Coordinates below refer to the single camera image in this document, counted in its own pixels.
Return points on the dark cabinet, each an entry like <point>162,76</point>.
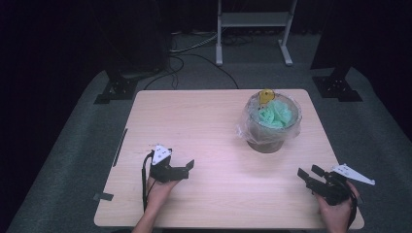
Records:
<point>136,35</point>

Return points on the black tape piece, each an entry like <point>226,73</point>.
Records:
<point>103,196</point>

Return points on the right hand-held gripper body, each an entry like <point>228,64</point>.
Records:
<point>335,187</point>

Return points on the person's left hand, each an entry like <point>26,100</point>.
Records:
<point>159,193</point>

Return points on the yellow scrap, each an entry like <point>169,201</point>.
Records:
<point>266,96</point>

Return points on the brown trash bin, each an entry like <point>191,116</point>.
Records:
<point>266,142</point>

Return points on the white metal stand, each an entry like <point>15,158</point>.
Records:
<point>254,19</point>

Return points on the black stand base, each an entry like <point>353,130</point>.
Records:
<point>336,85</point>
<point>116,89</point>

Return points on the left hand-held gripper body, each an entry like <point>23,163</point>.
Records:
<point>161,154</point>

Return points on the clear plastic trash bag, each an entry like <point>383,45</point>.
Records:
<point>251,131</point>

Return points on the person's right hand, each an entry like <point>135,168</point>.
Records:
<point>336,215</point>

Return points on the green crumpled paper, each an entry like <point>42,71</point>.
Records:
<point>275,115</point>

